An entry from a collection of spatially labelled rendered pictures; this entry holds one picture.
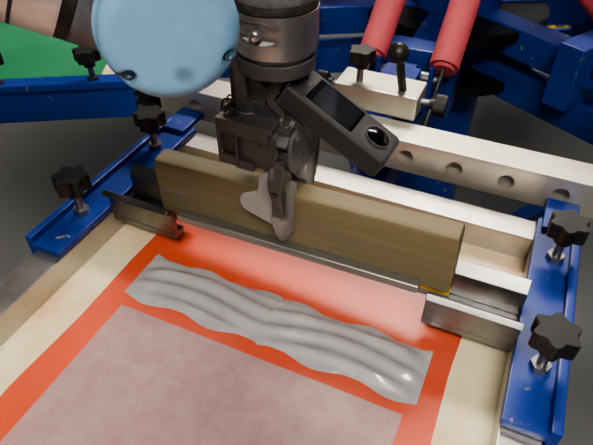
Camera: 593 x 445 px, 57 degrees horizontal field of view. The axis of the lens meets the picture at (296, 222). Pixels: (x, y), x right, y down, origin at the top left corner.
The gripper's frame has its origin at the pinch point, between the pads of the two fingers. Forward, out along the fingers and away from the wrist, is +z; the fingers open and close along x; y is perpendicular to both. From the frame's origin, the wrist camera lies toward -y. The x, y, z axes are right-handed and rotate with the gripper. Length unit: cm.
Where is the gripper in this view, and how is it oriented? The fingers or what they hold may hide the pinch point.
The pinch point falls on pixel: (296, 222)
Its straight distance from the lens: 62.1
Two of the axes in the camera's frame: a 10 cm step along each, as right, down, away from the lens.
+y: -9.1, -2.8, 3.0
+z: -0.1, 7.5, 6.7
